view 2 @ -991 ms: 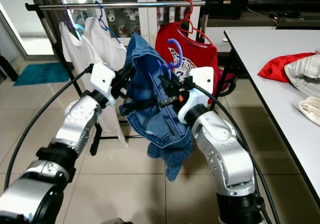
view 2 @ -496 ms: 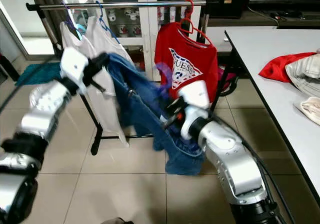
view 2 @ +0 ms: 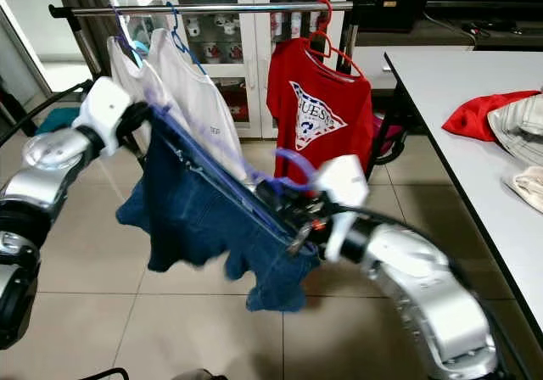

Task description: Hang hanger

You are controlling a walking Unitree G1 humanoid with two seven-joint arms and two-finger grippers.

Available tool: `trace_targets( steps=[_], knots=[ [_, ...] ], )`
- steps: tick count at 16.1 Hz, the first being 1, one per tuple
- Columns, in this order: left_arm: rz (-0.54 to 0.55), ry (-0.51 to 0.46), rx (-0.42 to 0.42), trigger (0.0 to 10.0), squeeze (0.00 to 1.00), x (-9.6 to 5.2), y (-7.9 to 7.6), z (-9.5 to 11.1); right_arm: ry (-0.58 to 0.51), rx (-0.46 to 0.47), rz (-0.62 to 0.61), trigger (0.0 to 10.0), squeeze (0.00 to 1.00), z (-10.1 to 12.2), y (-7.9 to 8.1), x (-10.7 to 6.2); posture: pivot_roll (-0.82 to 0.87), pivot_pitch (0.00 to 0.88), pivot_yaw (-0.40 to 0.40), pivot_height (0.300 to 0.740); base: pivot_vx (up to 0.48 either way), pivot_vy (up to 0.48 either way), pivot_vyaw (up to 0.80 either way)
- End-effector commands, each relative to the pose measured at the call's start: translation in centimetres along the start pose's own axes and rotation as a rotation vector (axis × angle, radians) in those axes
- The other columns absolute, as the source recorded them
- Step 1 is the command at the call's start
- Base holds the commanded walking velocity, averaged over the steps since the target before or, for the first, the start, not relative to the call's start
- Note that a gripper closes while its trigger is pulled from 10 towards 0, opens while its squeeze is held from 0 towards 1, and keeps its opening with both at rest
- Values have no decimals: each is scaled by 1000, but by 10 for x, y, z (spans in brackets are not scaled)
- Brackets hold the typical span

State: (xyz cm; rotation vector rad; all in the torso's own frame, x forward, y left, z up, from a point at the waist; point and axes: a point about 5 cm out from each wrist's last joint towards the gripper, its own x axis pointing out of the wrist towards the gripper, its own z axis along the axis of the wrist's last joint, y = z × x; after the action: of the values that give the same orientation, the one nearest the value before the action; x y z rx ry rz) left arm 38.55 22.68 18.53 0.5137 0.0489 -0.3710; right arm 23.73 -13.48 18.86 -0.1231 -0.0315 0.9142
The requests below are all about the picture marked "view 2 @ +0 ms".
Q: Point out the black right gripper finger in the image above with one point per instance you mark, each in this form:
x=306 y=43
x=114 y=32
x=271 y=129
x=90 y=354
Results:
x=277 y=209
x=276 y=193

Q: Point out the blue plastic hanger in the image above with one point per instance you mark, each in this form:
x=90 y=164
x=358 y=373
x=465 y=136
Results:
x=297 y=155
x=176 y=34
x=127 y=45

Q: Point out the blue denim shorts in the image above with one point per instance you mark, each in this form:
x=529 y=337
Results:
x=195 y=210

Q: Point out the cream shirt with plaid trim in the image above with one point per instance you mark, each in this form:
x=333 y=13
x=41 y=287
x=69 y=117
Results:
x=528 y=187

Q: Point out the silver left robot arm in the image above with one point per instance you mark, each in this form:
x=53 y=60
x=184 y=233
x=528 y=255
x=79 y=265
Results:
x=42 y=185

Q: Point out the red plastic hanger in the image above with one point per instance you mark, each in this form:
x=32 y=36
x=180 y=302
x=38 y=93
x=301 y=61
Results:
x=328 y=13

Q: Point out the teal floor mat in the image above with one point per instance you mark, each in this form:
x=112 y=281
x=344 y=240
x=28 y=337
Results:
x=55 y=121

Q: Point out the red t-shirt with Guess print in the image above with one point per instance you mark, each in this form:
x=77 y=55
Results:
x=284 y=100

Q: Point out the white glass-door cabinet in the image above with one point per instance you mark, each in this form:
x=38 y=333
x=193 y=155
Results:
x=257 y=24

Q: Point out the plain red cloth garment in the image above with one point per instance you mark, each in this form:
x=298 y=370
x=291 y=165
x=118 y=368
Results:
x=475 y=117

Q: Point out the beige ribbed trousers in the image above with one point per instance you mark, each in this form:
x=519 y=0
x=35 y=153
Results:
x=522 y=130

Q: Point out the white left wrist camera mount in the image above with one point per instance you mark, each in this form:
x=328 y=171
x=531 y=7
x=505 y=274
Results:
x=102 y=108

